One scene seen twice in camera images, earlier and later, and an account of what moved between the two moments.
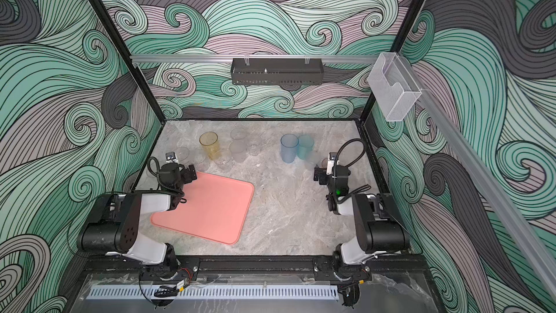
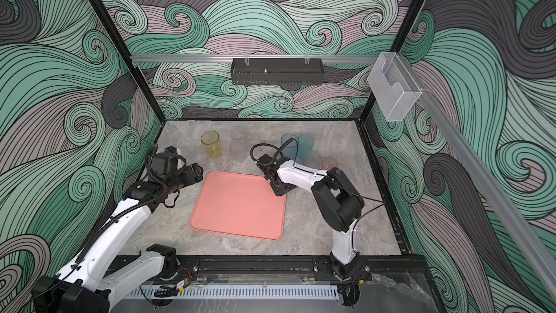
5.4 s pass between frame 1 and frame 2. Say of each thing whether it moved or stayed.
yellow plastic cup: stayed
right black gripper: moved
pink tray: moved
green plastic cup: stayed
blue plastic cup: stayed
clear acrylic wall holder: stayed
